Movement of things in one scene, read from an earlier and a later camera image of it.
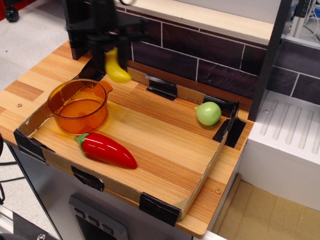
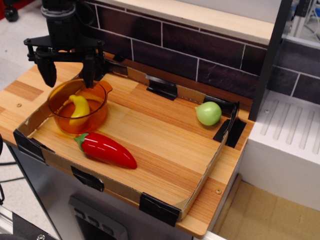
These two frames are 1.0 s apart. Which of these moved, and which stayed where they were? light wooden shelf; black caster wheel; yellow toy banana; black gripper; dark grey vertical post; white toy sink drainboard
Moved: black gripper; yellow toy banana
Stayed: light wooden shelf; black caster wheel; white toy sink drainboard; dark grey vertical post
